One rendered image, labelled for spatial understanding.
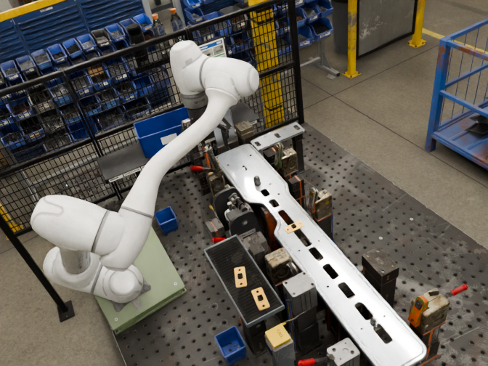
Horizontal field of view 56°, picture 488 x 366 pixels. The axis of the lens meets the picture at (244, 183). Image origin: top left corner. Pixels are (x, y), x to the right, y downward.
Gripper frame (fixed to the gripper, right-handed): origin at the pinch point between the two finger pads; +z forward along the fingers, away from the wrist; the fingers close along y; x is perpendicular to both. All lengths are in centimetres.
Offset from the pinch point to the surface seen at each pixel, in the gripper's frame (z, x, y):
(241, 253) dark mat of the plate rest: 30.1, -24.6, -3.8
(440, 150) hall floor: 147, 79, 204
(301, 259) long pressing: 46, -28, 19
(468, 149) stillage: 127, 52, 201
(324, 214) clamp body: 52, -7, 43
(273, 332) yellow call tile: 30, -59, -9
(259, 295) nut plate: 29, -45, -7
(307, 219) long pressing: 46, -10, 32
